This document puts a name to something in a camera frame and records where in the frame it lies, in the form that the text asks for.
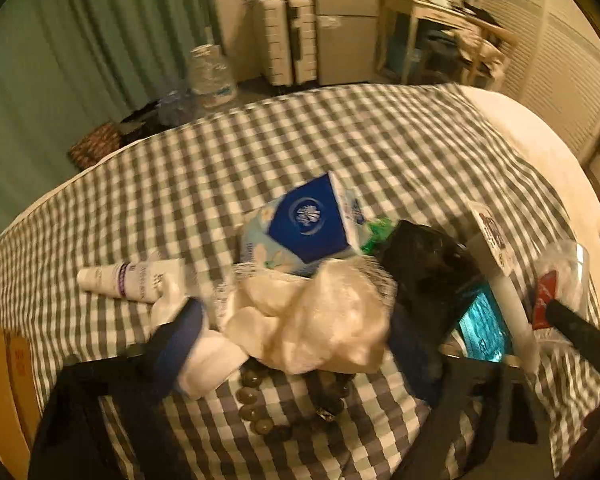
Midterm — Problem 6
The grey mini fridge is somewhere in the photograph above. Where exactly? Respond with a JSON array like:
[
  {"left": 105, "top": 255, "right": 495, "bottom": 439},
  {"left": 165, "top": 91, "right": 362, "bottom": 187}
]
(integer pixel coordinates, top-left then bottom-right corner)
[{"left": 307, "top": 0, "right": 382, "bottom": 87}]

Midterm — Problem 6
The wooden desk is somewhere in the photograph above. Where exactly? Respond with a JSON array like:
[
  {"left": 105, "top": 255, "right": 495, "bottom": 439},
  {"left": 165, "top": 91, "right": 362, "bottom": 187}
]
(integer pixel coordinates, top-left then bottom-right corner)
[{"left": 377, "top": 0, "right": 518, "bottom": 86}]

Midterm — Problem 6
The brown patterned bag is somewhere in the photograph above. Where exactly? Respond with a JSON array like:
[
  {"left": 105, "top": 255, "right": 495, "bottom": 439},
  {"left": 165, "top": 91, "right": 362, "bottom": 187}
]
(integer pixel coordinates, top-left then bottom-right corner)
[{"left": 68, "top": 121, "right": 131, "bottom": 168}]

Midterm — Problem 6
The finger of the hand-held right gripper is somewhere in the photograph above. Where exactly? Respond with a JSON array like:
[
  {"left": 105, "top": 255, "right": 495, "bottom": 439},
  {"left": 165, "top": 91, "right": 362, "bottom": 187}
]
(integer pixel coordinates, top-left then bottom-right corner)
[{"left": 547, "top": 300, "right": 600, "bottom": 363}]

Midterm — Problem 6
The large clear water bottle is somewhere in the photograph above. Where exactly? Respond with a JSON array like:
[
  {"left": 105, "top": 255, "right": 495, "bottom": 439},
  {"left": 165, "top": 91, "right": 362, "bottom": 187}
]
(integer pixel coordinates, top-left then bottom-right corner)
[{"left": 187, "top": 44, "right": 238, "bottom": 108}]

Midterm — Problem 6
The white mattress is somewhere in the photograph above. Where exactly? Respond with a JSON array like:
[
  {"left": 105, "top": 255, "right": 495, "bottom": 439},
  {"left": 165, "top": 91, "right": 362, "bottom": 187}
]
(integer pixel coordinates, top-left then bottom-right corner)
[{"left": 460, "top": 85, "right": 600, "bottom": 331}]

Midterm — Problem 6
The white cosmetic tube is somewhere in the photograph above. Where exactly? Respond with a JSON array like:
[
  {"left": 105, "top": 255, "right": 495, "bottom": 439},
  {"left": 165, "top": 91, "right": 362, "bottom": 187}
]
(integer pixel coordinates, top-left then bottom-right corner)
[{"left": 76, "top": 258, "right": 188, "bottom": 305}]

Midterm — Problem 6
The shiny teal packet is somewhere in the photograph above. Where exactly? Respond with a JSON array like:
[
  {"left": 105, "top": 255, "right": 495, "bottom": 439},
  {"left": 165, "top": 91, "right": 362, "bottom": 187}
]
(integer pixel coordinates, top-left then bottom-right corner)
[{"left": 455, "top": 287, "right": 512, "bottom": 363}]

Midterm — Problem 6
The blue tissue pack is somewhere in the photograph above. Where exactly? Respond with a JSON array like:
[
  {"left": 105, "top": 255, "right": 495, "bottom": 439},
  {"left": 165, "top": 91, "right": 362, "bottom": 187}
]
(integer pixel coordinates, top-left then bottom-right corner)
[{"left": 240, "top": 171, "right": 367, "bottom": 277}]

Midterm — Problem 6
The clear bag with red item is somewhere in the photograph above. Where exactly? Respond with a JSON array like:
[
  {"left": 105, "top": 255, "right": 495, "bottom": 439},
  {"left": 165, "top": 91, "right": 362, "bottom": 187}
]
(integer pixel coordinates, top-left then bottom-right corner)
[{"left": 529, "top": 240, "right": 592, "bottom": 333}]

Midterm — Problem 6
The green wrapper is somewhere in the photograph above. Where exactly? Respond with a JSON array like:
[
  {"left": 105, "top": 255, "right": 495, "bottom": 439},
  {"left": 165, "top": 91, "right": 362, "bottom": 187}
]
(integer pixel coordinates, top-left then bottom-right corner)
[{"left": 360, "top": 217, "right": 396, "bottom": 255}]

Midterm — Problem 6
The white folded cloth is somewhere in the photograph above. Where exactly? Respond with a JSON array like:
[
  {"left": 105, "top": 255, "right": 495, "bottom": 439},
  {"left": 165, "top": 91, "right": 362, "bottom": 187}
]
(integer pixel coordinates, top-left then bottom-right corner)
[{"left": 150, "top": 294, "right": 251, "bottom": 401}]

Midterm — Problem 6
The cream cloth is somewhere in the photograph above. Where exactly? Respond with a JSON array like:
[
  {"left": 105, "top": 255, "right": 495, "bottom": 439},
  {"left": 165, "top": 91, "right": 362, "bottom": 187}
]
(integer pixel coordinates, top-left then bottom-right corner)
[{"left": 219, "top": 258, "right": 398, "bottom": 376}]

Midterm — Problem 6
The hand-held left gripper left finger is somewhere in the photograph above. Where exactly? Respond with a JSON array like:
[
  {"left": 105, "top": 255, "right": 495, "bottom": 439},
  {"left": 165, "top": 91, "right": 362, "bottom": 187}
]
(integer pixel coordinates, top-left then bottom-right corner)
[{"left": 27, "top": 299, "right": 208, "bottom": 480}]

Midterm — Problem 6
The cardboard box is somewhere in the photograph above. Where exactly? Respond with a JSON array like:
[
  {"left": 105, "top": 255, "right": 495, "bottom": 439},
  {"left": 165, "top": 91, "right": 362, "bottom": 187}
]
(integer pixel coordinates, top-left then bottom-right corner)
[{"left": 0, "top": 312, "right": 43, "bottom": 461}]

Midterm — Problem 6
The white ribbed suitcase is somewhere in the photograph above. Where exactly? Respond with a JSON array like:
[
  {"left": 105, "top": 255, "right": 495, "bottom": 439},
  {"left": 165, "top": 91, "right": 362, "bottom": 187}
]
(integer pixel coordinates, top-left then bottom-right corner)
[{"left": 256, "top": 0, "right": 317, "bottom": 87}]

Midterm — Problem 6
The white louvred door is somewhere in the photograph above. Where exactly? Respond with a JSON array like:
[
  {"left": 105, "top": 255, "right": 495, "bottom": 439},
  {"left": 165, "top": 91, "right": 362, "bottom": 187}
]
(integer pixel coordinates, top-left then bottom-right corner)
[{"left": 480, "top": 0, "right": 600, "bottom": 161}]

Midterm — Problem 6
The green curtain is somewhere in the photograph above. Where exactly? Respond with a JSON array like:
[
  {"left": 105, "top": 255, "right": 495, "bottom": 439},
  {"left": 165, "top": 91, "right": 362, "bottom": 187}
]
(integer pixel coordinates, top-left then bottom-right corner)
[{"left": 0, "top": 0, "right": 231, "bottom": 256}]

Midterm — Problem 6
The black plastic bag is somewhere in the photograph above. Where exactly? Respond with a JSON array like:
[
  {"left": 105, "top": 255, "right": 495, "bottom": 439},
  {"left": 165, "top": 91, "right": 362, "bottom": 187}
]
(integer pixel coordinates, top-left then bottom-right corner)
[{"left": 377, "top": 219, "right": 483, "bottom": 356}]

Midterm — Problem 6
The white cylinder with sticker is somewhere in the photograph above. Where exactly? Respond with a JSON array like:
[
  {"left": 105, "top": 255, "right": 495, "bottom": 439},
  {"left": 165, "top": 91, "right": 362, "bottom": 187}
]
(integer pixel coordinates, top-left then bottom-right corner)
[{"left": 466, "top": 201, "right": 542, "bottom": 373}]

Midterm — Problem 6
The grey checked bed sheet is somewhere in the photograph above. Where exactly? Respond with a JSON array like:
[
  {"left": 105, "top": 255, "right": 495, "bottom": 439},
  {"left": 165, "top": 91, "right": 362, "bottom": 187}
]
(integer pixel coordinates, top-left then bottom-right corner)
[{"left": 0, "top": 81, "right": 600, "bottom": 480}]

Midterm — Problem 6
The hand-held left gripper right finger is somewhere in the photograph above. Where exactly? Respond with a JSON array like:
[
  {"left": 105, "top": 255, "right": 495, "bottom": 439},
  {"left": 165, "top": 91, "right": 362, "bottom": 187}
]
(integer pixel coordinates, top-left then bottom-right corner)
[{"left": 387, "top": 305, "right": 543, "bottom": 480}]

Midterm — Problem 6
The dark bead bracelet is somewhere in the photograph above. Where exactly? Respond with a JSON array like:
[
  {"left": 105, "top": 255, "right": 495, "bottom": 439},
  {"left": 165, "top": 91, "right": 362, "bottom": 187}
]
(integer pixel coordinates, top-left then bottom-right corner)
[{"left": 236, "top": 359, "right": 353, "bottom": 443}]

